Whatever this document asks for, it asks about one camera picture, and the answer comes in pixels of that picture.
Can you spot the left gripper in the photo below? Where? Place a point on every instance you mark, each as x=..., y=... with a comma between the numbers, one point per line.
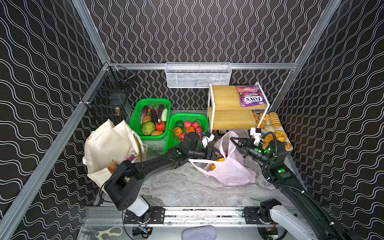
x=210, y=153

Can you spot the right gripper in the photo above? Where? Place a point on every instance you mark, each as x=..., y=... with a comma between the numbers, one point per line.
x=244, y=147

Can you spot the yellow pear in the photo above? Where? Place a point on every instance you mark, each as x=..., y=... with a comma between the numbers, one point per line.
x=213, y=166

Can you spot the pink plastic grocery bag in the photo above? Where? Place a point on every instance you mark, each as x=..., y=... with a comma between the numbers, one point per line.
x=231, y=172

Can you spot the green plastic basket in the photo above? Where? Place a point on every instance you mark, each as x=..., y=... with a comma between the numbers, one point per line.
x=178, y=125
x=142, y=114

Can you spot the cream canvas tote bag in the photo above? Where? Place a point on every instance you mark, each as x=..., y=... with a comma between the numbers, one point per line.
x=108, y=143

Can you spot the purple candy bag shelf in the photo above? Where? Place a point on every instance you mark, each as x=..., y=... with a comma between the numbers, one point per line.
x=131, y=158

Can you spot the orange Fox's candy bag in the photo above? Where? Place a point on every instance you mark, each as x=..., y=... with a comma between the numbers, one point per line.
x=113, y=167

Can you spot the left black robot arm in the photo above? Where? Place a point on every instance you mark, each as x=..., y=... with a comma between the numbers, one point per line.
x=124, y=185

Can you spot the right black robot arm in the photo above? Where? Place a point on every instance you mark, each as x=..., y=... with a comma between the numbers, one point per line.
x=318, y=224

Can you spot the orange tangerine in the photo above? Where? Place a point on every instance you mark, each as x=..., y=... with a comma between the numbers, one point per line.
x=190, y=130

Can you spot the white wooden two-tier shelf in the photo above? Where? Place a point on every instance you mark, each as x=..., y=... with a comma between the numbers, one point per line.
x=225, y=112

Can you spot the tray of bread rolls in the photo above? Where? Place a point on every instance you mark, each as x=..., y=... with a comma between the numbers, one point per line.
x=271, y=123

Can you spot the purple Fox's berries candy bag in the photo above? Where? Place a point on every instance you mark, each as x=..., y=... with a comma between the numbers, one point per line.
x=250, y=96

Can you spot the red tomato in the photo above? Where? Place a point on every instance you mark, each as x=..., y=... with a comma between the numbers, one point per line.
x=161, y=126

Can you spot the brown mango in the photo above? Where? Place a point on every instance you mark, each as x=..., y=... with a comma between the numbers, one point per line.
x=157, y=133

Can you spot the green cabbage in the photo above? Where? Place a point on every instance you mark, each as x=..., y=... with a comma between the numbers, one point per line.
x=148, y=128

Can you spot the purple eggplant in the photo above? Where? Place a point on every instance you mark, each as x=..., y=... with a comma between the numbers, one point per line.
x=154, y=115

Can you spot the grey padded cushion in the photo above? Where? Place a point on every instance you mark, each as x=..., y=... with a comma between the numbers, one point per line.
x=200, y=233

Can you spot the white wire wall basket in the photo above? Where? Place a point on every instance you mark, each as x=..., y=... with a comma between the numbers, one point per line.
x=197, y=75

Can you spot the black wire wall rack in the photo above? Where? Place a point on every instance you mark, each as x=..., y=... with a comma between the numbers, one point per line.
x=111, y=98

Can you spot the white-handled scissors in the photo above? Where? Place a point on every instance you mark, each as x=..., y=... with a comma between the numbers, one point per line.
x=111, y=232

